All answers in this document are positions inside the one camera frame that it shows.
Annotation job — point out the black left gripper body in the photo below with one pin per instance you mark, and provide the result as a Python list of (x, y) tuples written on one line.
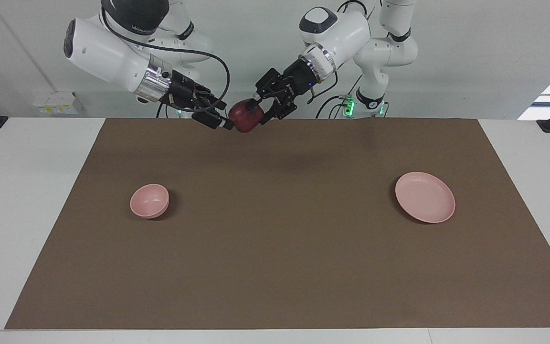
[(296, 81)]

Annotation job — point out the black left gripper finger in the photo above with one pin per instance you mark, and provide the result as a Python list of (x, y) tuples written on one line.
[(282, 112), (268, 83)]

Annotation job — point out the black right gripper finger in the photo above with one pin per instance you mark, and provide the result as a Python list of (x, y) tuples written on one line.
[(210, 120), (215, 100)]

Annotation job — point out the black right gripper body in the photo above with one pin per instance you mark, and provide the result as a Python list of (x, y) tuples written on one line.
[(184, 91)]

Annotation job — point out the dark red apple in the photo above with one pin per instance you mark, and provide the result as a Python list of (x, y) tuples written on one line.
[(245, 117)]

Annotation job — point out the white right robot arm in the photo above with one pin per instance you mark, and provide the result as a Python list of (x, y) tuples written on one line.
[(103, 52)]

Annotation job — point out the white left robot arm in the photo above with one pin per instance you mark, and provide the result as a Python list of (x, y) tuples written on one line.
[(342, 33)]

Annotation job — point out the pink bowl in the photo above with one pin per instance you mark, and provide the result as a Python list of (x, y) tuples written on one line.
[(148, 203)]

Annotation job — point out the pink plate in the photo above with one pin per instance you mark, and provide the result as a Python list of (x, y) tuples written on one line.
[(425, 197)]

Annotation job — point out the brown table mat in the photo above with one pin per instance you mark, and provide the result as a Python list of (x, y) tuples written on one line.
[(275, 248)]

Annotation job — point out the white wall socket box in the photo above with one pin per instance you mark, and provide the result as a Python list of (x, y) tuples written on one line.
[(55, 104)]

